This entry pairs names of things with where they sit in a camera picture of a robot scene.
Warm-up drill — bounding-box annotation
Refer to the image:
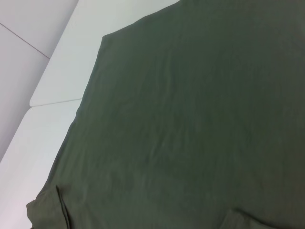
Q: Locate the dark green shirt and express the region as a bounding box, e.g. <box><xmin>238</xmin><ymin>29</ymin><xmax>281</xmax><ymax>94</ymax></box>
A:
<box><xmin>25</xmin><ymin>0</ymin><xmax>305</xmax><ymax>229</ymax></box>

